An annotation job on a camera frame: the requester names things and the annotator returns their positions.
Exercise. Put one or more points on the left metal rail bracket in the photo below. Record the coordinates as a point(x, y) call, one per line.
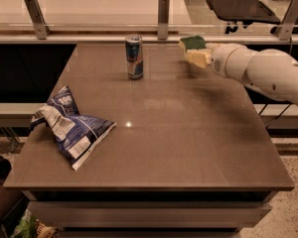
point(41, 29)

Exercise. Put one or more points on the blue silver energy drink can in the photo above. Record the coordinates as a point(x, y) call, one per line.
point(133, 47)

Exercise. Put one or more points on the green snack bag on floor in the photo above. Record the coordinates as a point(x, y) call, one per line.
point(30, 226)

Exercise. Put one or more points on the green and yellow sponge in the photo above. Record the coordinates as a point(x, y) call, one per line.
point(192, 43)

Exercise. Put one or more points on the blue chip bag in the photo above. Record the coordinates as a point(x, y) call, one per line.
point(76, 134)

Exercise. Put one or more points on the metal rail bracket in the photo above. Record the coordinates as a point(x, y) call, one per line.
point(284, 30)
point(41, 29)
point(163, 19)

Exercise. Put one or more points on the dark bin on floor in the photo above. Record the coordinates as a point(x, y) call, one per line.
point(12, 202)

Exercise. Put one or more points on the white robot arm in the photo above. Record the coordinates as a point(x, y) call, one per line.
point(271, 73)

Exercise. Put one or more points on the middle metal rail bracket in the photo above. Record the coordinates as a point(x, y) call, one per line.
point(163, 19)

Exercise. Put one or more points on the right metal rail bracket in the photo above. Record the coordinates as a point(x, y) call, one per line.
point(284, 30)

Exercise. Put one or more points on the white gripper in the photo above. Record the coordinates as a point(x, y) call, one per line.
point(223, 59)

